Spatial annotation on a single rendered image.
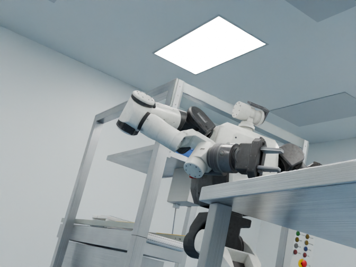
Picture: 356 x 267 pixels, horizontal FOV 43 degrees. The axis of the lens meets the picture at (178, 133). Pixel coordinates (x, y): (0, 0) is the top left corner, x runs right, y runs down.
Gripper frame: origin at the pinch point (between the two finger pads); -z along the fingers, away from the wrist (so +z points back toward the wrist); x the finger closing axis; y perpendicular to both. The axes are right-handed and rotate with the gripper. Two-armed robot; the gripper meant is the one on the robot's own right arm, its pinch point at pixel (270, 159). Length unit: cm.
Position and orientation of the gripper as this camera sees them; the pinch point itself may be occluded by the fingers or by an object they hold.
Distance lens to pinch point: 128.9
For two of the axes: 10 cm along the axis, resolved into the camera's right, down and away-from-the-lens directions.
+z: -8.1, 0.0, 5.9
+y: -5.5, -3.7, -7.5
